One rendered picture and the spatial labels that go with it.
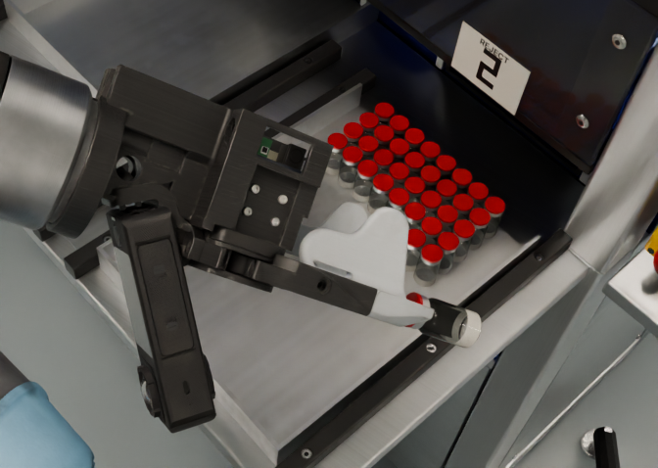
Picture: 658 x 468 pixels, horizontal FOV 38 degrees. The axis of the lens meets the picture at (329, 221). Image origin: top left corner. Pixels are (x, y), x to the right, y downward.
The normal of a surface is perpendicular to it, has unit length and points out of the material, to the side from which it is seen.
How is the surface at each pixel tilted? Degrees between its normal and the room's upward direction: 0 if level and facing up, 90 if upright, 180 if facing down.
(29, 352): 0
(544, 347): 90
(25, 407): 39
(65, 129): 33
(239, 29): 0
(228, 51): 0
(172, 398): 44
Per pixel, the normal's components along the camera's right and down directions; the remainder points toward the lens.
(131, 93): 0.41, 0.07
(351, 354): 0.09, -0.58
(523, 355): -0.73, 0.52
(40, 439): 0.47, -0.76
